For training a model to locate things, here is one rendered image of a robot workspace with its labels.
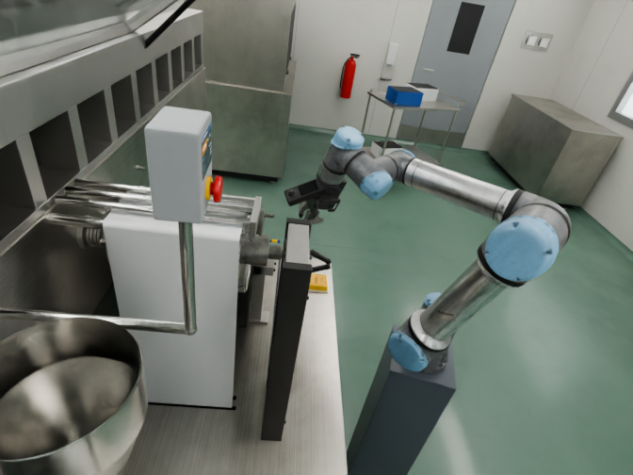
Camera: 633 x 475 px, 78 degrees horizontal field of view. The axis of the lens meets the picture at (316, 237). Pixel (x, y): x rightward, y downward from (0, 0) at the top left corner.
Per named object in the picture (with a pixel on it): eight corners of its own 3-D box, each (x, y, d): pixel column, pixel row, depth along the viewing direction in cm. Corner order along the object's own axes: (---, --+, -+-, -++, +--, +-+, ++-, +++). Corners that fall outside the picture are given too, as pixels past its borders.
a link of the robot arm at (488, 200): (592, 201, 83) (397, 138, 110) (580, 216, 76) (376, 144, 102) (568, 245, 89) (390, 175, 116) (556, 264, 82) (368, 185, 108)
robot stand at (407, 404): (386, 468, 181) (451, 339, 131) (382, 516, 165) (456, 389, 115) (344, 455, 183) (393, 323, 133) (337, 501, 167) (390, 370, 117)
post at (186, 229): (195, 334, 54) (189, 210, 43) (183, 333, 54) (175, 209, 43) (197, 325, 55) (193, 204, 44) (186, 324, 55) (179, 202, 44)
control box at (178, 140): (217, 226, 41) (218, 136, 36) (152, 221, 40) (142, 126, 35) (225, 195, 47) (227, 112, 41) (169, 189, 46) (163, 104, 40)
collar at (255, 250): (266, 271, 84) (267, 248, 80) (237, 269, 83) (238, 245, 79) (268, 254, 89) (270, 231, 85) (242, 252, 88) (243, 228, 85)
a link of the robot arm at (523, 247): (433, 354, 113) (585, 229, 76) (407, 384, 103) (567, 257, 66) (403, 323, 117) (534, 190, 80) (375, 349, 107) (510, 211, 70)
